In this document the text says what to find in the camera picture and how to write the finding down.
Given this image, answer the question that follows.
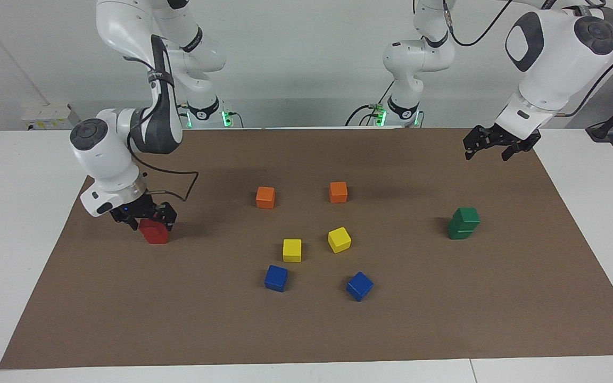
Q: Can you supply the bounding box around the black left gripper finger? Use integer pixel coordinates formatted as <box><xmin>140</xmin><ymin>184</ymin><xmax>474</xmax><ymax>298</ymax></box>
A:
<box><xmin>463</xmin><ymin>126</ymin><xmax>491</xmax><ymax>161</ymax></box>
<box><xmin>501</xmin><ymin>141</ymin><xmax>525</xmax><ymax>162</ymax></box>

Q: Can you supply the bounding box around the green wooden block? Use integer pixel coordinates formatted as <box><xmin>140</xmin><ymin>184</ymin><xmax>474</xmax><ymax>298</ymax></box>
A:
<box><xmin>453</xmin><ymin>207</ymin><xmax>481</xmax><ymax>228</ymax></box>
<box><xmin>448</xmin><ymin>219</ymin><xmax>476</xmax><ymax>240</ymax></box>

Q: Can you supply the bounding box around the blue wooden block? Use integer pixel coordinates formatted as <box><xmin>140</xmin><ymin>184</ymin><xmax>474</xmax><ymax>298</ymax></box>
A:
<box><xmin>264</xmin><ymin>264</ymin><xmax>288</xmax><ymax>293</ymax></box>
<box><xmin>346</xmin><ymin>271</ymin><xmax>374</xmax><ymax>302</ymax></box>

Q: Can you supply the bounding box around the yellow wooden block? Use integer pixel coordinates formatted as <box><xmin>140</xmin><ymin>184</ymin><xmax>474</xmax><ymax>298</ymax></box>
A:
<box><xmin>283</xmin><ymin>239</ymin><xmax>303</xmax><ymax>263</ymax></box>
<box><xmin>327</xmin><ymin>227</ymin><xmax>352</xmax><ymax>254</ymax></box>

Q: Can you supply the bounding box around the white box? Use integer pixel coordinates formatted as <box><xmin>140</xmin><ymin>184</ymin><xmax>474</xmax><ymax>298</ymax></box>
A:
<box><xmin>22</xmin><ymin>104</ymin><xmax>79</xmax><ymax>130</ymax></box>

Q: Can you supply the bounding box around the brown table mat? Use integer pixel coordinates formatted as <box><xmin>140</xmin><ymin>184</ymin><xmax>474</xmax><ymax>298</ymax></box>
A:
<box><xmin>0</xmin><ymin>127</ymin><xmax>613</xmax><ymax>369</ymax></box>

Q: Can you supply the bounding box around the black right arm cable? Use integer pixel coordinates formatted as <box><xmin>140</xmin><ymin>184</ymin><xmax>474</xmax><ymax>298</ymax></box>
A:
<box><xmin>123</xmin><ymin>32</ymin><xmax>200</xmax><ymax>203</ymax></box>

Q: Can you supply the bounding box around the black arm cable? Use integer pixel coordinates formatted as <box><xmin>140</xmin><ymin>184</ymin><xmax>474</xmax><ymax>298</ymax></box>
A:
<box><xmin>123</xmin><ymin>32</ymin><xmax>200</xmax><ymax>203</ymax></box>
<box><xmin>441</xmin><ymin>0</ymin><xmax>613</xmax><ymax>116</ymax></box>

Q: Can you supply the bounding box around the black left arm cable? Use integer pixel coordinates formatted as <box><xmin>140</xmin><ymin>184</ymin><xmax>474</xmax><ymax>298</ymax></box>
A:
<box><xmin>441</xmin><ymin>0</ymin><xmax>613</xmax><ymax>116</ymax></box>

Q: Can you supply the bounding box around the black left base cable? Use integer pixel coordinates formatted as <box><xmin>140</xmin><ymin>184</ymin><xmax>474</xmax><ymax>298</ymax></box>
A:
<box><xmin>345</xmin><ymin>80</ymin><xmax>395</xmax><ymax>127</ymax></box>

